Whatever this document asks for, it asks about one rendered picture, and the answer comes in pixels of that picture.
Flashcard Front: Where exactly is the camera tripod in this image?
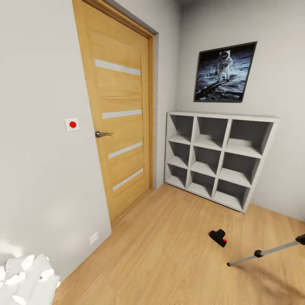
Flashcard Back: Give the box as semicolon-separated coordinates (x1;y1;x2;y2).
227;234;305;266

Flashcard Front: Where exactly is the digital camera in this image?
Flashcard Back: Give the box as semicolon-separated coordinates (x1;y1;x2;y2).
210;229;227;247

